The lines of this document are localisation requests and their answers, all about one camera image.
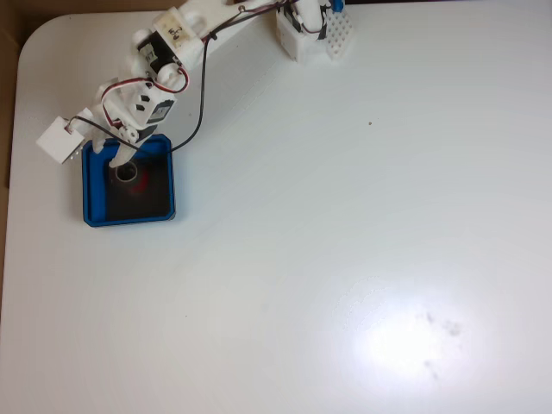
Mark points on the red tape roll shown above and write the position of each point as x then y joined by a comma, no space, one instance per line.
142,186

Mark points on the blue square box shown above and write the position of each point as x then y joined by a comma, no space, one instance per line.
88,194

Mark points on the blue table clamp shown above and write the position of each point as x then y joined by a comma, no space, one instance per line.
338,6

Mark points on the white camera box with mount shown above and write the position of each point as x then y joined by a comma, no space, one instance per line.
58,140

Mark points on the white perforated base plate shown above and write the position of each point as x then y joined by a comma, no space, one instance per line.
340,36

